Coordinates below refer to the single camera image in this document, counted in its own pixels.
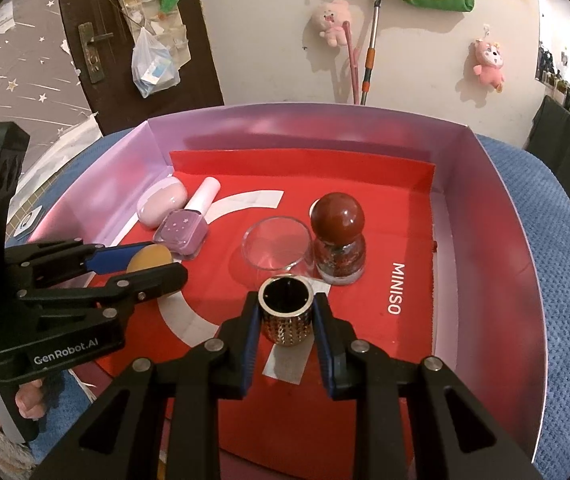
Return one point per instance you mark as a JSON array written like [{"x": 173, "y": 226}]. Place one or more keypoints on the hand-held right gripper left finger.
[{"x": 250, "y": 345}]

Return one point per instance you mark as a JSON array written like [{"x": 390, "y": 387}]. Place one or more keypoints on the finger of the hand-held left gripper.
[
  {"x": 155, "y": 280},
  {"x": 115, "y": 257}
]

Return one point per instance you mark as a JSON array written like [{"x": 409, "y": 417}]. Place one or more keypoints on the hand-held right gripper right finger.
[{"x": 327, "y": 355}]

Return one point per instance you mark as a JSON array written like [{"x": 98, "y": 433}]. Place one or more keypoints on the small orange round puff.
[{"x": 147, "y": 257}]

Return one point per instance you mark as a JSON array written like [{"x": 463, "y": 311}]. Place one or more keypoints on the studded metallic cap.
[{"x": 285, "y": 327}]

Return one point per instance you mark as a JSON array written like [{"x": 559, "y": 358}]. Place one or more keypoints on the purple nail polish bottle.
[{"x": 182, "y": 230}]

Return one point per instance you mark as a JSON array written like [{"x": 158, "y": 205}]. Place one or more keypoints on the pink earbud case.
[{"x": 157, "y": 200}]

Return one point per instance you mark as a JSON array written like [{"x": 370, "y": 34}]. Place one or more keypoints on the clear glass dish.
[{"x": 275, "y": 266}]

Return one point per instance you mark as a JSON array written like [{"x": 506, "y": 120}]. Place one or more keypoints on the bottle with brown ball cap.
[{"x": 337, "y": 217}]

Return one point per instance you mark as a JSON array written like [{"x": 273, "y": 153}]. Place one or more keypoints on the lilac cardboard box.
[{"x": 485, "y": 260}]

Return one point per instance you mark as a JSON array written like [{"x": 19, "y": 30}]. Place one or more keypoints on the person's left hand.
[{"x": 30, "y": 400}]

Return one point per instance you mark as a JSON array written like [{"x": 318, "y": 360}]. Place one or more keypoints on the white card with round logo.
[{"x": 27, "y": 221}]

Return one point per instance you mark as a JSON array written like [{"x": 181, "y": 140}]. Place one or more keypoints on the white plastic sheet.
[{"x": 72, "y": 150}]

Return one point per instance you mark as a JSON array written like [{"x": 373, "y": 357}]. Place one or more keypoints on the white plastic bag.
[{"x": 155, "y": 67}]

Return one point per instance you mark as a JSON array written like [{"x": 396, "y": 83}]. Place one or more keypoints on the brown door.
[{"x": 200, "y": 35}]

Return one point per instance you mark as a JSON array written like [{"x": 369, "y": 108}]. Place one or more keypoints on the clear hanging pocket organizer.
[{"x": 130, "y": 0}]

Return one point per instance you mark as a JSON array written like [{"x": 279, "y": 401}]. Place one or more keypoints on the pink stick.
[{"x": 352, "y": 70}]

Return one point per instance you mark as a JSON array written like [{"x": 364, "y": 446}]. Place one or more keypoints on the black cloth covered table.
[{"x": 560, "y": 160}]

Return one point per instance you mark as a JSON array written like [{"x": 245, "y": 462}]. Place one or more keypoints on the pink plush toy white face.
[{"x": 490, "y": 67}]

